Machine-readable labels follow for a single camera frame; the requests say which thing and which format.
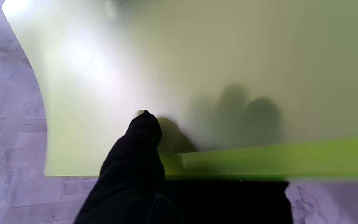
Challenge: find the yellow-green translucent file folder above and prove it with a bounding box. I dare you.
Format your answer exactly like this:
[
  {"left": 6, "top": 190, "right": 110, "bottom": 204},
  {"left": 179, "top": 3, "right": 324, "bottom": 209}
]
[{"left": 2, "top": 0, "right": 358, "bottom": 178}]

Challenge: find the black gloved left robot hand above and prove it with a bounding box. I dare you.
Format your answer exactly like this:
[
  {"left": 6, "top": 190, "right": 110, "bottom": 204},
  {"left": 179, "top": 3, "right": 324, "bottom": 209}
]
[{"left": 73, "top": 110, "right": 293, "bottom": 224}]

